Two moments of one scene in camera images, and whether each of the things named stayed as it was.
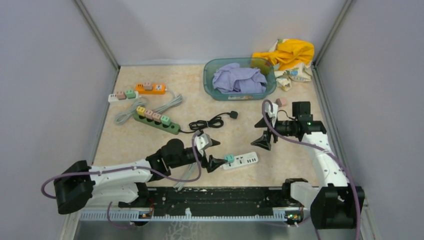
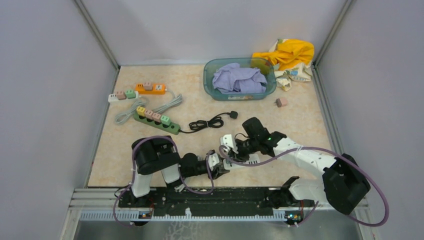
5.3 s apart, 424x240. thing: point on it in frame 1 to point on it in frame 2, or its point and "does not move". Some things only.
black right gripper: [264, 141] to [241, 157]
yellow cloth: [289, 53] does not move
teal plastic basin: [266, 65] does not move
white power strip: [242, 160] does not move
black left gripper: [213, 163] to [217, 172]
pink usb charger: [284, 101] does not move
